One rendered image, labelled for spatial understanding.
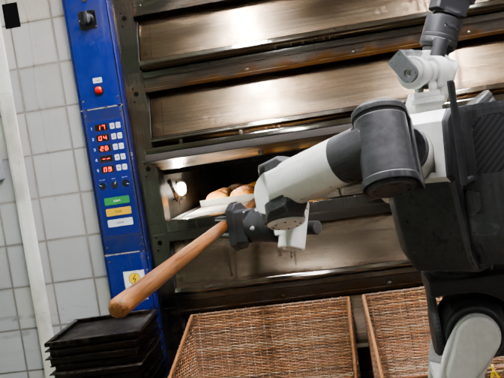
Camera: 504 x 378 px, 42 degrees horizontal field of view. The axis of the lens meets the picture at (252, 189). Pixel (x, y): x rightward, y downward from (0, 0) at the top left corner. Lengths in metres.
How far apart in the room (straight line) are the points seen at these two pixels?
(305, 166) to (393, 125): 0.18
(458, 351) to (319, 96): 1.14
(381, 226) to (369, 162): 1.16
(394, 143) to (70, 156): 1.49
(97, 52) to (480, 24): 1.27
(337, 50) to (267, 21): 0.25
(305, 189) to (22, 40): 1.50
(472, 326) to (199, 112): 1.28
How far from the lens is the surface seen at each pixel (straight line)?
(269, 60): 2.22
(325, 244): 2.23
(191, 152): 2.09
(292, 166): 1.21
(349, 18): 2.22
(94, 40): 2.33
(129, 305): 0.92
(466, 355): 1.31
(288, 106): 2.19
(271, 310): 2.24
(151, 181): 2.28
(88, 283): 2.40
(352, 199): 2.20
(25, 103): 2.44
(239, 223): 1.65
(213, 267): 2.27
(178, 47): 2.26
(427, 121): 1.21
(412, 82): 1.30
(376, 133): 1.10
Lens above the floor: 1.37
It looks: 3 degrees down
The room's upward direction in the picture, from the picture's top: 9 degrees counter-clockwise
